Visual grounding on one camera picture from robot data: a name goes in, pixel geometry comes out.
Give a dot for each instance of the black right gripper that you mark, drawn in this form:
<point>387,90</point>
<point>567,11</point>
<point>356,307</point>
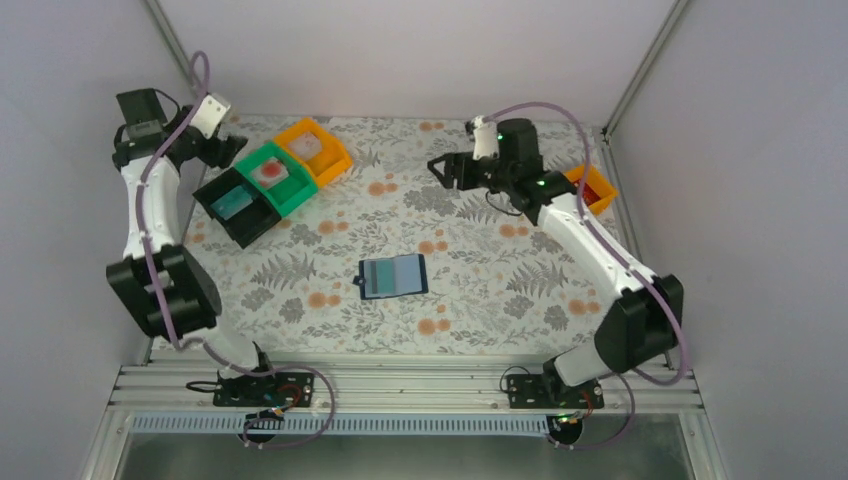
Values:
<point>460,171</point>

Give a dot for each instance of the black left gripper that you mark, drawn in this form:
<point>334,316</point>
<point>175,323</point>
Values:
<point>216,148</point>

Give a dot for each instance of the blue leather card holder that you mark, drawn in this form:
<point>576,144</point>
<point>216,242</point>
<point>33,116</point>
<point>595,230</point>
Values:
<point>386,278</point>

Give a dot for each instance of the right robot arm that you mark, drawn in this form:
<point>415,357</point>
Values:
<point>643,319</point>

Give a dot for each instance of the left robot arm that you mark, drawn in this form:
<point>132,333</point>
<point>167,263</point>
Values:
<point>164,288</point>

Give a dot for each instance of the teal card in black bin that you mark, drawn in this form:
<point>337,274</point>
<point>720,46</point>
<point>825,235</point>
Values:
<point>232,202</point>

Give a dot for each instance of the red circle card in green bin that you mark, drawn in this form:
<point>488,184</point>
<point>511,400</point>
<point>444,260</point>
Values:
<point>269,173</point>

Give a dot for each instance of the pale floral card in orange bin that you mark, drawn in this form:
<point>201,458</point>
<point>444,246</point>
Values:
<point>306,146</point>

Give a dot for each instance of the red card in right bin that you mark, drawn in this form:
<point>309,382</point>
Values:
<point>589,196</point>

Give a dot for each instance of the black plastic bin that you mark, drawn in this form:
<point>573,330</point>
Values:
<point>251,223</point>

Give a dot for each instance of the green plastic bin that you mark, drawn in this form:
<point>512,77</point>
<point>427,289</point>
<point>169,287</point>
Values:
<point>291,193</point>

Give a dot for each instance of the orange plastic bin left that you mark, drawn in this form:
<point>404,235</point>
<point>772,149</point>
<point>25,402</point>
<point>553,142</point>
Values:
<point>323,155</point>

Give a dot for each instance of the orange plastic bin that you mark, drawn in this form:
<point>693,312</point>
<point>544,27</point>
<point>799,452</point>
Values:
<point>598,183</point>
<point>323,155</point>

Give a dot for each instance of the orange plastic bin right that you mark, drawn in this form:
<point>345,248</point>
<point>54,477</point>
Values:
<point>598,183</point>

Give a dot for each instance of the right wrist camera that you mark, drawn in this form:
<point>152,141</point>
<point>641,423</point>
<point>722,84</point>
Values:
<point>483,131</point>

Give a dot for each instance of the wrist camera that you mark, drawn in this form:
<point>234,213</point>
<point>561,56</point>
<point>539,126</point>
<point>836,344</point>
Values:
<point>212,111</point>
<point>483,131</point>

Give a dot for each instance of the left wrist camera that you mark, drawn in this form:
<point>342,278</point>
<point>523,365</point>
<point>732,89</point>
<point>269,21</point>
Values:
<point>212,111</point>

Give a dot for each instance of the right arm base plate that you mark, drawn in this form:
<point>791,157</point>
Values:
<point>539,392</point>

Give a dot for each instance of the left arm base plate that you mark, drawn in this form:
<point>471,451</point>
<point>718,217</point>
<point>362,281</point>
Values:
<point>284,389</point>

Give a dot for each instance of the aluminium rail frame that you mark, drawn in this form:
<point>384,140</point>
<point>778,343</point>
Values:
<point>394,383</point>

